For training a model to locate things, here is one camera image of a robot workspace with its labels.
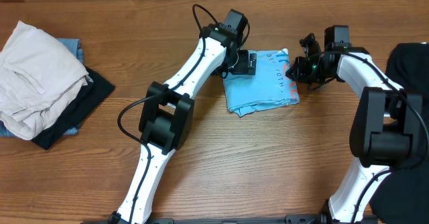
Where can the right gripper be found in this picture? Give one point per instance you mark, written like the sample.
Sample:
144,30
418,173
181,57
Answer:
298,69

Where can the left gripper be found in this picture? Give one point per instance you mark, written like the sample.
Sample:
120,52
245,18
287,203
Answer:
242,66

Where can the light blue printed t-shirt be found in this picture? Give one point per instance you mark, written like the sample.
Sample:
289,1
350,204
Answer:
268,88

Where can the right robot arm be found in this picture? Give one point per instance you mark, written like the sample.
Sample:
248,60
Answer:
384,137

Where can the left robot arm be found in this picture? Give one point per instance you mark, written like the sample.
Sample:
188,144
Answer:
167,113

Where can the black folded garment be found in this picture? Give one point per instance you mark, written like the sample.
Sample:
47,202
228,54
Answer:
87,100

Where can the blue folded garment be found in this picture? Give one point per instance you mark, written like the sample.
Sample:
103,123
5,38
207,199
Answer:
73,46

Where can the beige folded garment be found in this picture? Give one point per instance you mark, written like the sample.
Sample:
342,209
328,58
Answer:
40,77

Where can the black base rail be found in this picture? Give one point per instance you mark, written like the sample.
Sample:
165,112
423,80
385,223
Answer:
288,219

